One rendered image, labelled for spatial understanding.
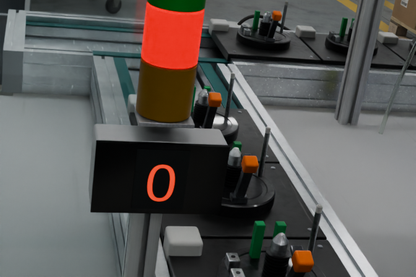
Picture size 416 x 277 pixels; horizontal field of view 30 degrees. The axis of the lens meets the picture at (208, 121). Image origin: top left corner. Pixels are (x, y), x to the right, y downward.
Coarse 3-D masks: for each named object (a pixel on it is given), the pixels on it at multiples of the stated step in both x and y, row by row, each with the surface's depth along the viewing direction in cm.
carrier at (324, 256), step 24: (168, 240) 102; (192, 240) 102; (216, 240) 107; (240, 240) 108; (264, 240) 109; (288, 240) 110; (312, 240) 99; (168, 264) 101; (192, 264) 101; (216, 264) 101; (240, 264) 98; (264, 264) 96; (288, 264) 100; (336, 264) 105
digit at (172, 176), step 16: (144, 160) 69; (160, 160) 69; (176, 160) 69; (144, 176) 69; (160, 176) 70; (176, 176) 70; (144, 192) 70; (160, 192) 70; (176, 192) 71; (144, 208) 71; (160, 208) 71; (176, 208) 71
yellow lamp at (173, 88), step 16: (144, 64) 67; (144, 80) 67; (160, 80) 66; (176, 80) 67; (192, 80) 68; (144, 96) 68; (160, 96) 67; (176, 96) 67; (192, 96) 69; (144, 112) 68; (160, 112) 68; (176, 112) 68
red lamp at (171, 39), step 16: (160, 16) 64; (176, 16) 64; (192, 16) 65; (144, 32) 67; (160, 32) 65; (176, 32) 65; (192, 32) 65; (144, 48) 67; (160, 48) 65; (176, 48) 65; (192, 48) 66; (160, 64) 66; (176, 64) 66; (192, 64) 67
